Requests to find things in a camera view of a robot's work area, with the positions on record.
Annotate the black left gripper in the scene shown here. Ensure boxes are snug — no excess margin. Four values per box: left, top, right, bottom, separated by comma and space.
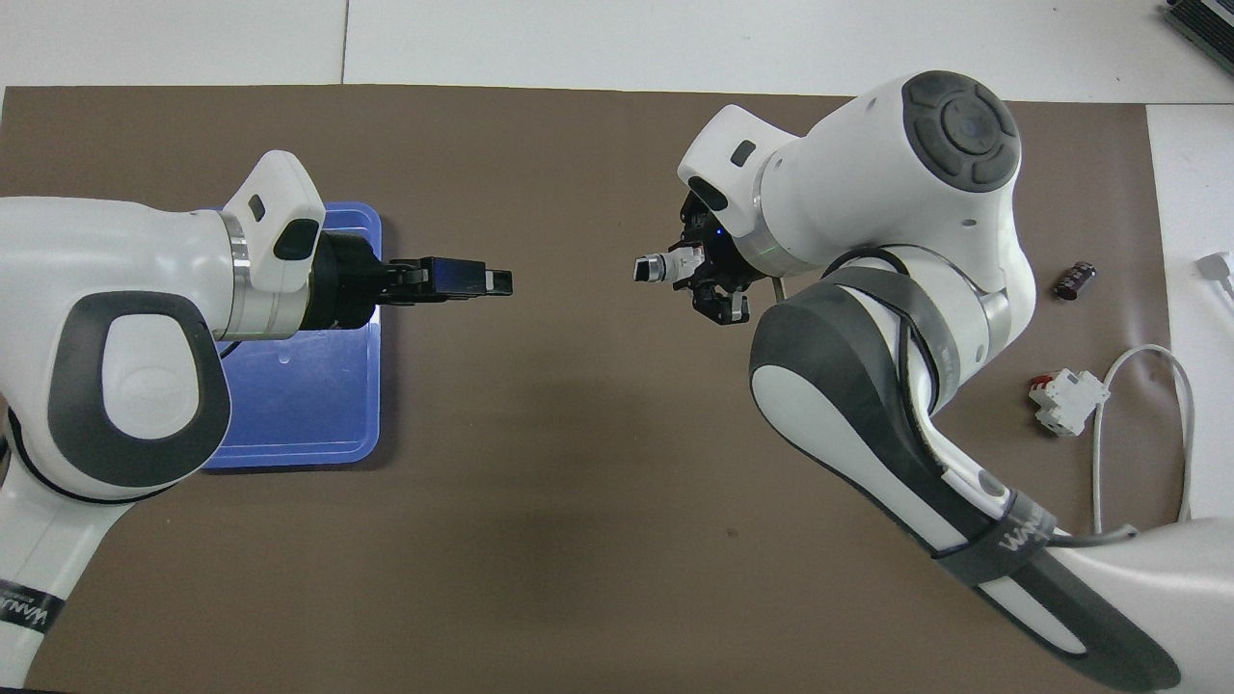
310, 231, 514, 334

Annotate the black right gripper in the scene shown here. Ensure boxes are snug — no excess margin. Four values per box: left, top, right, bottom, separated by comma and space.
679, 189, 772, 327

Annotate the switch with orange base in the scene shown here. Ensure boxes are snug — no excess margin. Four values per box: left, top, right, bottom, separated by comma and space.
633, 246, 710, 290

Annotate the blue plastic tray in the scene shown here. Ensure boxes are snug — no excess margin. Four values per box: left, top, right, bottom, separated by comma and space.
198, 200, 384, 470

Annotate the brown paper mat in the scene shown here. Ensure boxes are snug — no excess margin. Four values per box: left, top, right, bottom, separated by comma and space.
0, 85, 1206, 694

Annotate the small dark brown terminal block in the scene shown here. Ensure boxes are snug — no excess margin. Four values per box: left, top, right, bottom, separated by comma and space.
1054, 260, 1098, 302

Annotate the white circuit breaker red lever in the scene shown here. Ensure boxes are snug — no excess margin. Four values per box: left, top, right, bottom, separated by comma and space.
1028, 369, 1110, 438

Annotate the grey device corner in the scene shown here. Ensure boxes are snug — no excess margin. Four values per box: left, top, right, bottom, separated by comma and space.
1162, 0, 1234, 44

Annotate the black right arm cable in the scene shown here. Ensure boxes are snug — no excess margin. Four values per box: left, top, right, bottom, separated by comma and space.
769, 275, 1140, 550

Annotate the white power cable with plug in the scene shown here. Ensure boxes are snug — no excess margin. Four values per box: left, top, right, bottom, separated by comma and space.
1089, 249, 1234, 536

